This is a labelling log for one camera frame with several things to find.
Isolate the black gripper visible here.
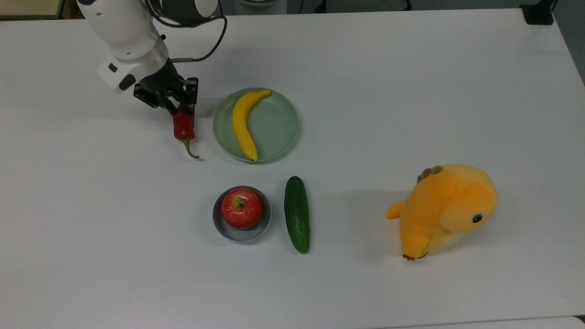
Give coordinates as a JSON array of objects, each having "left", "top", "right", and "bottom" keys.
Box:
[{"left": 133, "top": 59, "right": 200, "bottom": 117}]

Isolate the yellow plush toy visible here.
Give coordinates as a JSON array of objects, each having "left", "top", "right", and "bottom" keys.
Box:
[{"left": 385, "top": 164, "right": 499, "bottom": 261}]

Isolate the yellow banana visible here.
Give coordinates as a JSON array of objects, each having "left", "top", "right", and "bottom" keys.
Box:
[{"left": 232, "top": 89, "right": 272, "bottom": 163}]

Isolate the wooden board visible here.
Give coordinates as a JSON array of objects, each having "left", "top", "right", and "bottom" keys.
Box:
[{"left": 0, "top": 0, "right": 65, "bottom": 20}]

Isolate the red apple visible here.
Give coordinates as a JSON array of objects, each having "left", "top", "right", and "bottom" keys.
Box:
[{"left": 221, "top": 188, "right": 263, "bottom": 229}]

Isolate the round grey metal bowl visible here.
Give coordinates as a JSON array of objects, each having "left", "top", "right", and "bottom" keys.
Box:
[{"left": 212, "top": 185, "right": 272, "bottom": 243}]

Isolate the green cucumber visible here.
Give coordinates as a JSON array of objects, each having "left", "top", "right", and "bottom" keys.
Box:
[{"left": 284, "top": 176, "right": 311, "bottom": 255}]

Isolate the black stand base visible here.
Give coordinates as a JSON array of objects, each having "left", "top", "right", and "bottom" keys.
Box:
[{"left": 520, "top": 0, "right": 556, "bottom": 26}]

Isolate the red chili pepper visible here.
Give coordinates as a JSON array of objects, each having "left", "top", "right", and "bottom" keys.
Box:
[{"left": 172, "top": 105, "right": 201, "bottom": 159}]

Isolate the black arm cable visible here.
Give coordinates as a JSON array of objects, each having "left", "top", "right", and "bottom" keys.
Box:
[{"left": 145, "top": 0, "right": 228, "bottom": 63}]

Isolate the pale green plastic plate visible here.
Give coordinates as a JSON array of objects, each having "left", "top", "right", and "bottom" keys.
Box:
[{"left": 213, "top": 87, "right": 300, "bottom": 164}]

